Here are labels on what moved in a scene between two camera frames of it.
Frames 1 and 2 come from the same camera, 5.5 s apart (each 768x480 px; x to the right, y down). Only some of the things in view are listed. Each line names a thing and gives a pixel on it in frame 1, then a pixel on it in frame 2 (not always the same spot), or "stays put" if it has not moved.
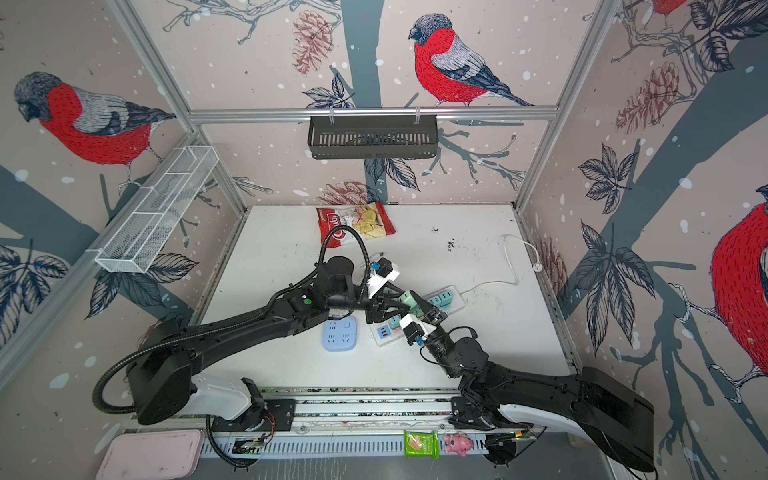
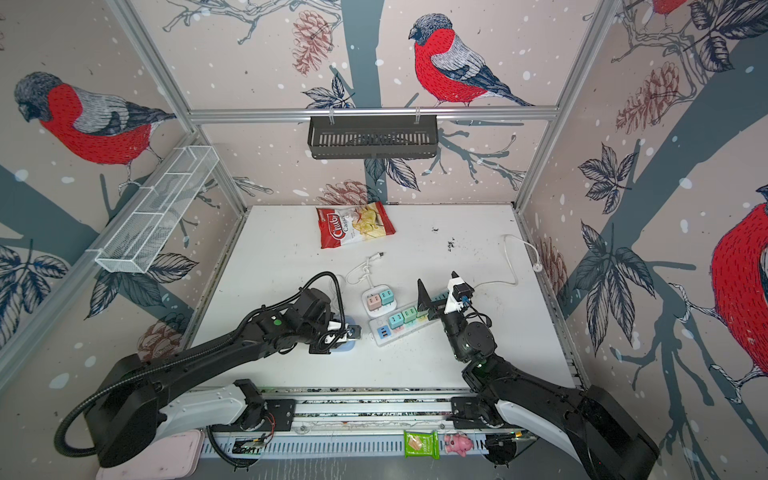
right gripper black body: x=441 y=344 → x=455 y=326
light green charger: x=409 y=300 → x=344 y=339
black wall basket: x=373 y=137 stays put
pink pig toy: x=459 y=443 stays put
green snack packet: x=422 y=444 stays put
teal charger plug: x=394 y=322 stays put
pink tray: x=151 y=454 stays put
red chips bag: x=369 y=220 stays put
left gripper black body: x=352 y=299 → x=312 y=333
